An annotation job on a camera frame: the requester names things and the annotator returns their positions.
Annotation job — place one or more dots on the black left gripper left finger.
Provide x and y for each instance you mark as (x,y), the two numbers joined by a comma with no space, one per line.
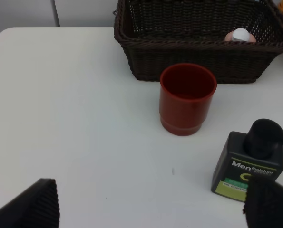
(35,207)

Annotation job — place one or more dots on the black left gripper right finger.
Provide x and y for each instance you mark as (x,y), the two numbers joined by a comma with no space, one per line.
(263,207)

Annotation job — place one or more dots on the dark green pump bottle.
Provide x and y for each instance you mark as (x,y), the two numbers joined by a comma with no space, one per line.
(256,153)

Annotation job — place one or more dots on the pink bottle white cap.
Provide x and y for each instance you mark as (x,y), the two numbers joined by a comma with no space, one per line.
(241,35)

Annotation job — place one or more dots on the red plastic cup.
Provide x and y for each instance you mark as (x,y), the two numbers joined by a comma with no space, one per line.
(186,92)

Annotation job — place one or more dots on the dark brown wicker basket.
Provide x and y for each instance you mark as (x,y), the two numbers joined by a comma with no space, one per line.
(155,34)

